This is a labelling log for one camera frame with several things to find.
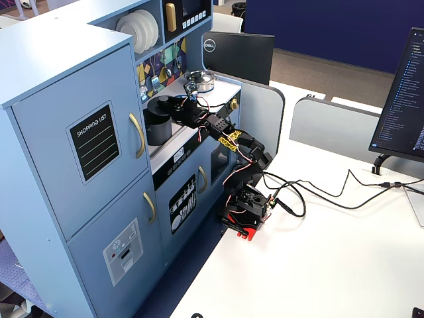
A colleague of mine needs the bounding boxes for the shiny steel pot with lid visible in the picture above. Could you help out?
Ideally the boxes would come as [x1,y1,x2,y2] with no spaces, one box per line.
[184,70,216,93]

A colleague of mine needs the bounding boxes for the black toy microwave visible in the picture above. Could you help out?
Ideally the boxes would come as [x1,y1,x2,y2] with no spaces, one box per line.
[162,0,213,43]

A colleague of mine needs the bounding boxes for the gold cabinet handle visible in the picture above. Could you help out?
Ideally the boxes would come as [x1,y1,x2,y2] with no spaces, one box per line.
[197,165,208,194]

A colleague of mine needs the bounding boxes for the gold microwave handle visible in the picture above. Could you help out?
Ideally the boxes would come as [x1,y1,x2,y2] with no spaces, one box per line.
[165,2,178,33]

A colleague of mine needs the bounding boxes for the blue wooden toy kitchen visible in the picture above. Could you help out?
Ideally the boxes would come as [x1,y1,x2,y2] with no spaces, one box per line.
[0,0,242,318]

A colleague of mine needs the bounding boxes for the black cable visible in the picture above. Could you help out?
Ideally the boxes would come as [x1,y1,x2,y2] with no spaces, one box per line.
[263,168,387,198]
[274,180,424,218]

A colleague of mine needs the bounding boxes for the robot arm base mount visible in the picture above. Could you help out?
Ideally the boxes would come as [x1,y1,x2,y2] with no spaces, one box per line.
[217,185,276,241]

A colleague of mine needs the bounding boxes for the white toy plate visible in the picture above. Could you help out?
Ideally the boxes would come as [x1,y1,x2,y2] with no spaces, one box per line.
[135,9,160,47]
[127,11,154,50]
[115,13,146,54]

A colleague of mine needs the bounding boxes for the gray desk divider panel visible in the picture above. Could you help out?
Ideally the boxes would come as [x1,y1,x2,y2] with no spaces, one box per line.
[240,78,286,163]
[289,97,424,182]

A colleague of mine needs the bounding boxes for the monitor showing code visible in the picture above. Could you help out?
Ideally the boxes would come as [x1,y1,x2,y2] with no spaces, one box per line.
[368,27,424,164]

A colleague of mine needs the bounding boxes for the cabinet door with dish print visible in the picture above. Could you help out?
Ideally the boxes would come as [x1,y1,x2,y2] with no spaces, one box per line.
[154,148,213,262]

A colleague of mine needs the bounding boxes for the gray toy pot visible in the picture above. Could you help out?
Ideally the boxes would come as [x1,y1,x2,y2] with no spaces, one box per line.
[142,107,174,146]

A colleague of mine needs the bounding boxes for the silver slotted spatula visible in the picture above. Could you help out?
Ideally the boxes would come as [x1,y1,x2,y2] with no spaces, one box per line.
[149,58,160,90]

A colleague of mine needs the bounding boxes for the fridge door with shopping list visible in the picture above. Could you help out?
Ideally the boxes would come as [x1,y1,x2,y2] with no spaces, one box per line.
[9,44,150,241]

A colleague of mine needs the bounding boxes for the curved gold fridge handle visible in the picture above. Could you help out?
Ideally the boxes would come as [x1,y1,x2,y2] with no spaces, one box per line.
[128,112,146,160]

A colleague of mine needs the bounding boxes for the white chair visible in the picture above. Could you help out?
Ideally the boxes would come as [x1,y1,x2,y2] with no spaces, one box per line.
[211,12,244,34]

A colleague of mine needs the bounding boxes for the black trash bin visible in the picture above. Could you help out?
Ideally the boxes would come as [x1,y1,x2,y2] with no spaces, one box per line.
[231,1,248,19]

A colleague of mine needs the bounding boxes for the gray pot lid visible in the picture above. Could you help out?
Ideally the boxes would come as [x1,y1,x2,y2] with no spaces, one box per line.
[147,95,174,117]

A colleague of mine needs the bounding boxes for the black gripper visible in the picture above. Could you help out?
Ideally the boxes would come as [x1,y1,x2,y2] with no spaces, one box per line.
[164,95,208,129]

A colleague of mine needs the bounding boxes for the silver stand base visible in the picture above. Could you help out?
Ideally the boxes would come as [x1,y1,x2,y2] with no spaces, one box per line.
[404,185,424,228]

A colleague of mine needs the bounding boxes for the oven door with window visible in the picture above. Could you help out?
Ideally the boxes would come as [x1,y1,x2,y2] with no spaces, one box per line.
[208,137,240,193]

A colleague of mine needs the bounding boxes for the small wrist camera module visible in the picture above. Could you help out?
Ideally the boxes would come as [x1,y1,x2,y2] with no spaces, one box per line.
[183,80,199,97]

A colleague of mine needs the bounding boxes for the black Dell monitor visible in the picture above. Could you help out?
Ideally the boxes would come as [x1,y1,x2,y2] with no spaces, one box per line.
[201,31,276,87]

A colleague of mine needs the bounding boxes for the curved gold freezer handle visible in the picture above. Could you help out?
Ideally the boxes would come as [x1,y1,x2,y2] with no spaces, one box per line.
[142,191,156,224]

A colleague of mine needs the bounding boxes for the freezer door with dispenser print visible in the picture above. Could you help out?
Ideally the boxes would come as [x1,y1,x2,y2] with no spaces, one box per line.
[66,170,165,318]

